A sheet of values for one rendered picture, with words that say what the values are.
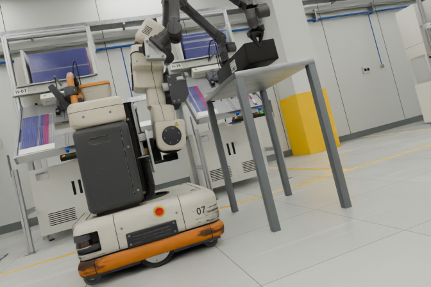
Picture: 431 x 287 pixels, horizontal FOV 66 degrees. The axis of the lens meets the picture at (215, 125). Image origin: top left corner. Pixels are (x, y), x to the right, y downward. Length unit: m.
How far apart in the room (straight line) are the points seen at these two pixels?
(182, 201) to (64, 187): 1.75
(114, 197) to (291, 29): 4.19
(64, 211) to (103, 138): 1.66
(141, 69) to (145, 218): 0.78
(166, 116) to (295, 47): 3.67
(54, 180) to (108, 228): 1.67
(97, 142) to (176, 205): 0.46
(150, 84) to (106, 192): 0.61
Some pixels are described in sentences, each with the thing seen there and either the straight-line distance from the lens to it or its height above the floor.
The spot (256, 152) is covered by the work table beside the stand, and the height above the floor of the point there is 0.39.
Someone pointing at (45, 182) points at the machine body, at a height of 0.49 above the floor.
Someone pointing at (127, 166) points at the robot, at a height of 0.47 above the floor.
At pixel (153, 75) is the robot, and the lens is 1.86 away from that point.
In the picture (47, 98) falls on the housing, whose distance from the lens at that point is 3.39.
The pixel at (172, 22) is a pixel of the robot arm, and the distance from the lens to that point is 1.77.
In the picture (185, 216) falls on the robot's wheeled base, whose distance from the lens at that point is 1.60.
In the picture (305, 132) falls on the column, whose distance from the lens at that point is 4.99.
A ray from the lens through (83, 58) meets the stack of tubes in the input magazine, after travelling 3.46.
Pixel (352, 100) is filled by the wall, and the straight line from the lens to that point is 6.21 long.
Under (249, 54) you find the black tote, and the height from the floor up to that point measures 0.89.
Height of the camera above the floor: 0.48
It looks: 3 degrees up
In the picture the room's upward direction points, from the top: 14 degrees counter-clockwise
